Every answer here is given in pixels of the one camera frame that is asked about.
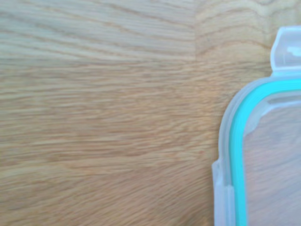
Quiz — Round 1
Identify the clear lid with teal seal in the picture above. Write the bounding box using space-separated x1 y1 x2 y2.
211 26 301 226

